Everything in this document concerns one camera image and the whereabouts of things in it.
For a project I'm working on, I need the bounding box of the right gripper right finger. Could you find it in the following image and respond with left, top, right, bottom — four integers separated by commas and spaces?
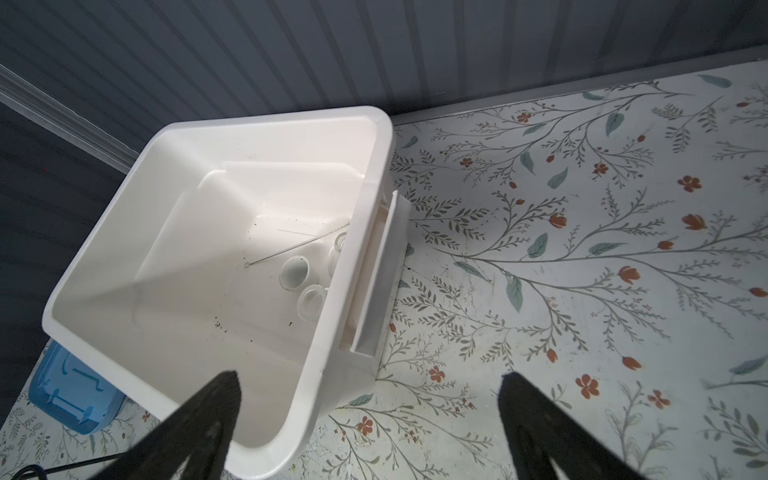
497, 372, 642, 479

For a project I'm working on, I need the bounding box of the clear glass beaker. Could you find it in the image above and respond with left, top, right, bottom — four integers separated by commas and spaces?
297, 284, 328, 324

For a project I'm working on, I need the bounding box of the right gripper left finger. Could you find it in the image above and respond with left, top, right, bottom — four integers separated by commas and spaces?
94, 371, 242, 479

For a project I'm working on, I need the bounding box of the blue plastic lid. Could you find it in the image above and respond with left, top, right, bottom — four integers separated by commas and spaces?
28, 341, 126, 435

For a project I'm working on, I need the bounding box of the thin wire test tube brush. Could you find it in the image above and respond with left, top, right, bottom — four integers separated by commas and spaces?
243, 220, 351, 269

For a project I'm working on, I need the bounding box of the white plastic storage bin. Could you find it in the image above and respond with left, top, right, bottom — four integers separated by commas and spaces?
42, 106, 411, 479

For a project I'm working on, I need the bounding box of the clear glass flask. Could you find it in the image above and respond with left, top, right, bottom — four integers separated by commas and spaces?
327, 230, 347, 278

